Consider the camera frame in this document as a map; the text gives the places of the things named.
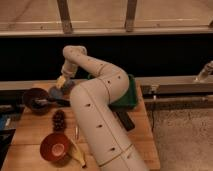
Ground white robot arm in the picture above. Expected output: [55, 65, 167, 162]
[61, 45, 149, 171]

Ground black handled spoon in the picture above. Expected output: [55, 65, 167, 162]
[32, 98, 71, 107]

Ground orange red bowl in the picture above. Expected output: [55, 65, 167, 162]
[40, 132, 70, 163]

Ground black rectangular block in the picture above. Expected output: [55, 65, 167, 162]
[116, 111, 135, 131]

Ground right metal window post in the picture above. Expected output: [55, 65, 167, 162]
[124, 0, 137, 32]

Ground green plastic tray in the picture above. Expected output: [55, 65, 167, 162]
[87, 73, 139, 110]

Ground metal window post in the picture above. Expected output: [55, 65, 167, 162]
[124, 0, 137, 32]
[57, 0, 73, 34]

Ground dark grape bunch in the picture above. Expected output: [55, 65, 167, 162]
[52, 110, 66, 132]

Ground dark objects at left edge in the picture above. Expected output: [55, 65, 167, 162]
[0, 105, 15, 169]

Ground left metal window post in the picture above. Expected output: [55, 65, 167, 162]
[57, 0, 73, 34]

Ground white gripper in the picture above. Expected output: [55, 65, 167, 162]
[56, 61, 78, 89]

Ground silver fork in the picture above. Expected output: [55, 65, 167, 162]
[75, 124, 79, 140]

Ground dark maroon bowl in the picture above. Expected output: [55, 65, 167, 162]
[22, 88, 49, 113]

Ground yellow banana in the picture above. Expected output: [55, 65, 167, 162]
[68, 140, 86, 168]

